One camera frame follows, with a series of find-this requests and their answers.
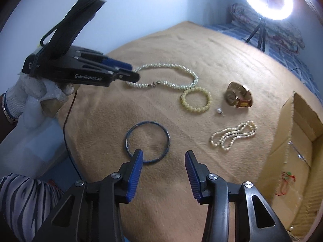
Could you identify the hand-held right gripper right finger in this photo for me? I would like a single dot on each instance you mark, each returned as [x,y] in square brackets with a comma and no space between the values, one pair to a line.
[193,179]

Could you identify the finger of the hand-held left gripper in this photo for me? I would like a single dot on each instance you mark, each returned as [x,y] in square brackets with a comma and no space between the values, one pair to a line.
[126,77]
[116,63]

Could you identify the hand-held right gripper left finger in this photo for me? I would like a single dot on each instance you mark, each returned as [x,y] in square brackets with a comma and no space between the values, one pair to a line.
[135,179]

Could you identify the blue bangle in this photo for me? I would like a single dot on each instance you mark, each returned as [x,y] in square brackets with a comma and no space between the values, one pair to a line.
[149,122]

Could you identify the small silver charm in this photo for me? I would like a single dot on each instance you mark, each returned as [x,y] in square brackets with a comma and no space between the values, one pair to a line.
[219,111]

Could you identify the cardboard box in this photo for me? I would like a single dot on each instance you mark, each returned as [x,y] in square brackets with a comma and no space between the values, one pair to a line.
[300,121]

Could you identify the person's left hand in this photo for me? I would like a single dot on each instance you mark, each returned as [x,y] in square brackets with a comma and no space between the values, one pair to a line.
[27,90]

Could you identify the thin wrist bangle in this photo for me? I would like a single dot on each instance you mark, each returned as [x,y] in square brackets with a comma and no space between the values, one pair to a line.
[7,113]

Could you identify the blue patterned bed sheet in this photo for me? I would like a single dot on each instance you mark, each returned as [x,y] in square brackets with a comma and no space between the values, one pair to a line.
[227,29]

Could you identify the striped white clothing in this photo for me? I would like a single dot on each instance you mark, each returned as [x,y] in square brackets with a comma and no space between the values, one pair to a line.
[22,201]

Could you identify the black tripod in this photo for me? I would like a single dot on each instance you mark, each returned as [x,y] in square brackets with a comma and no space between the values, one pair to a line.
[262,30]

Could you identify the folded floral quilt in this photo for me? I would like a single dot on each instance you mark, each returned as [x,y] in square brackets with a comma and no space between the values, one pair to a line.
[285,35]

